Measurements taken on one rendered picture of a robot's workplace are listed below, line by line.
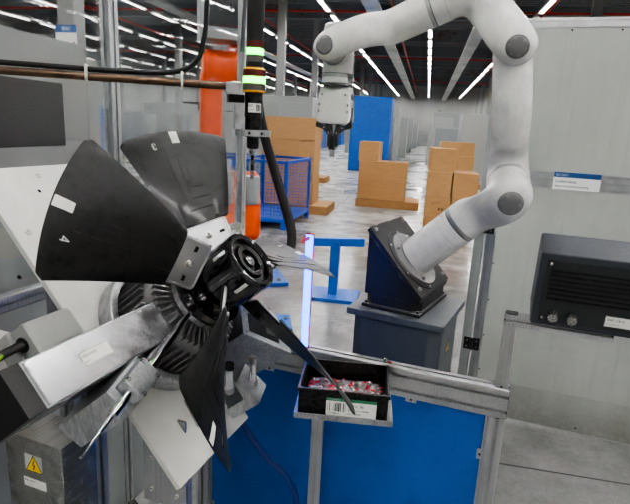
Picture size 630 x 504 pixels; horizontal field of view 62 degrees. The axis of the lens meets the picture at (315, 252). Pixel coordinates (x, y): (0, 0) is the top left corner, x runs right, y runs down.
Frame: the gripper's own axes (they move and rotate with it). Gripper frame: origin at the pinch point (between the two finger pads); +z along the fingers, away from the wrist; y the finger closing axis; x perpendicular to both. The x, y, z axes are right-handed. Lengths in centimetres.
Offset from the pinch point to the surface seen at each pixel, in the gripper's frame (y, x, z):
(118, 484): 69, 11, 126
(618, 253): -73, 19, 19
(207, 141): 14.7, 43.4, 0.3
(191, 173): 13, 52, 7
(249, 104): 1, 52, -8
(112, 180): 11, 78, 6
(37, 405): 7, 98, 34
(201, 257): 3, 65, 20
